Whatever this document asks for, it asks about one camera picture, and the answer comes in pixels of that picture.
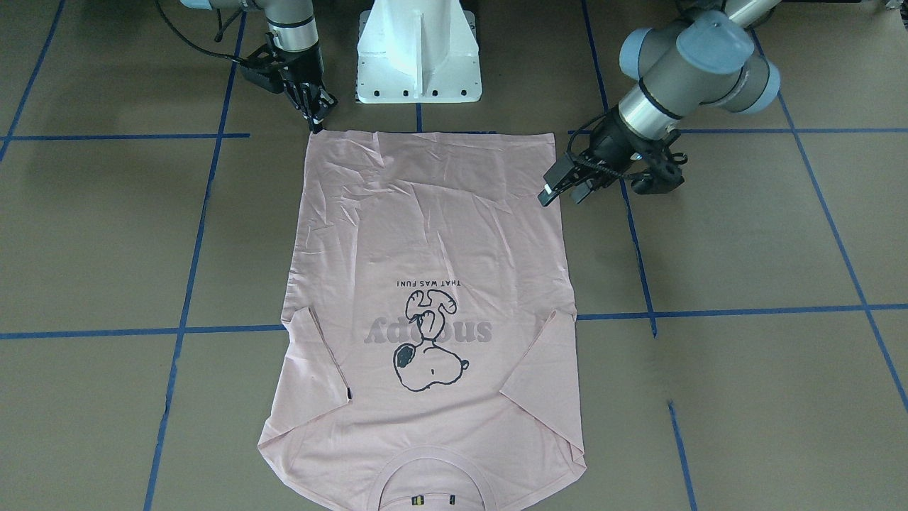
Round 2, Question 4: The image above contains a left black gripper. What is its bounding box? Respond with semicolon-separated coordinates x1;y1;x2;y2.
538;108;687;207

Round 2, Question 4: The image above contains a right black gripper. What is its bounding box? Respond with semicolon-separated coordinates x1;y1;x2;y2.
239;43;338;135

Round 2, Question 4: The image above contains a pink Snoopy t-shirt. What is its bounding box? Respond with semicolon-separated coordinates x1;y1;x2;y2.
258;131;586;510

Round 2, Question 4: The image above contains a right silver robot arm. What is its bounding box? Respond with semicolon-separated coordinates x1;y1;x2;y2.
156;1;337;133

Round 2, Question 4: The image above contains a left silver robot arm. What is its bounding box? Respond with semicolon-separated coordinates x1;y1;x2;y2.
538;1;780;206

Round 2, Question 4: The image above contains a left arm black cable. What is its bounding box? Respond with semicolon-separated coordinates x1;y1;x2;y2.
565;106;675;187

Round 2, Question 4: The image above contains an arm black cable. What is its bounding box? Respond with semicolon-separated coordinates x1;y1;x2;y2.
565;106;675;187
153;0;274;65

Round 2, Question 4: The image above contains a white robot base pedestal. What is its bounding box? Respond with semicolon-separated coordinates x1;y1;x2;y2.
355;1;483;104

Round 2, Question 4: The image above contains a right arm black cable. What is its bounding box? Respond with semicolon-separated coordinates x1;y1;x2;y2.
153;0;274;65

